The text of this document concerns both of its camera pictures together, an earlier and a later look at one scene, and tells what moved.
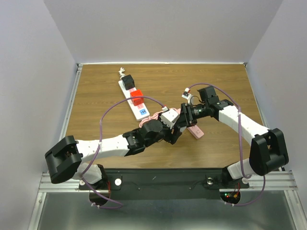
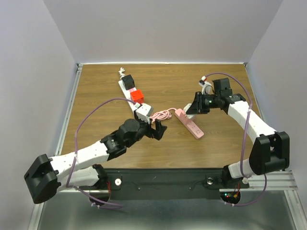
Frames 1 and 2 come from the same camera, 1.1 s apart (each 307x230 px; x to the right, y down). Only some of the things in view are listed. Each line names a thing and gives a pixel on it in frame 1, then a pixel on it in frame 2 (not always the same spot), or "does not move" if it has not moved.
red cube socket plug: x=137 y=101 does not move
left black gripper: x=171 y=138 to x=156 y=133
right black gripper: x=186 y=119 to x=197 y=107
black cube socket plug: x=128 y=82 does not move
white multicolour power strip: x=140 y=111 does not move
